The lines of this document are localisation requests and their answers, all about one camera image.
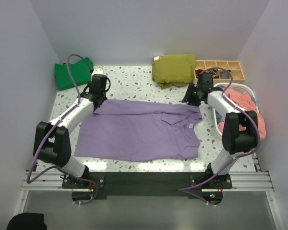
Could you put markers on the wooden compartment box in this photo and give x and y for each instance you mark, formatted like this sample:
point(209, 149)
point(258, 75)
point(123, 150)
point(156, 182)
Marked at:
point(234, 66)

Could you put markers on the black cloth at corner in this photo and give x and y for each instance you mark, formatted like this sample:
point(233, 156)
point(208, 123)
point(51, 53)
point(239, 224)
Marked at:
point(27, 221)

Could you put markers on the folded olive green t-shirt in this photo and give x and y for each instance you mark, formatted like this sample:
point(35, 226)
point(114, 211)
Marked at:
point(173, 70)

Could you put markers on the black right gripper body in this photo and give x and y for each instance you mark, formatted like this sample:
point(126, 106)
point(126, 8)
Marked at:
point(197, 101)

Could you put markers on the pink t-shirt in basket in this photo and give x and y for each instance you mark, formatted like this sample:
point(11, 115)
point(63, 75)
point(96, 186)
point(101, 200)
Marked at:
point(246, 102)

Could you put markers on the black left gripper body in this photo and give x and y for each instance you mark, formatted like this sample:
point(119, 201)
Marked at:
point(103, 95)

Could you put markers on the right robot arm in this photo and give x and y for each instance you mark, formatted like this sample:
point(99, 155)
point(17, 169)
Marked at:
point(240, 136)

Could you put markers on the orange black cloth roll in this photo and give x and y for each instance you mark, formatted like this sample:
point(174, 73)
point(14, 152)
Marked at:
point(198, 71)

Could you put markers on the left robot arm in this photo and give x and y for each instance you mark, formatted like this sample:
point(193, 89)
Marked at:
point(52, 139)

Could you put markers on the aluminium rail frame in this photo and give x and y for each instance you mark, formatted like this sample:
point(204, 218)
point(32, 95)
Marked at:
point(246, 175)

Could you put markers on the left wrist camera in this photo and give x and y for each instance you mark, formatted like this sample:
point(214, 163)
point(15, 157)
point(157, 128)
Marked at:
point(98, 71)

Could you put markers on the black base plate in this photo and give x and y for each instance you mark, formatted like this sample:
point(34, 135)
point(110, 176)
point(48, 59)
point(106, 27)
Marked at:
point(101, 185)

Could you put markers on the dark grey cloth roll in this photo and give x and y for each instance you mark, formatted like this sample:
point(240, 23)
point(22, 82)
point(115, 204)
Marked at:
point(225, 74)

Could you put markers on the white laundry basket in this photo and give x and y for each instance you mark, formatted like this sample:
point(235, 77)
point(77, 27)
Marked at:
point(244, 97)

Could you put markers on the purple t-shirt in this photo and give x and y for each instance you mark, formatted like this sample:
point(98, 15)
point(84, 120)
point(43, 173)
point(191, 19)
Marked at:
point(138, 131)

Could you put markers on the patterned brown cloth roll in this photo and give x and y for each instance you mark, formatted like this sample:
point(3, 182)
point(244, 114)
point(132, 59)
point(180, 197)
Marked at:
point(215, 73)

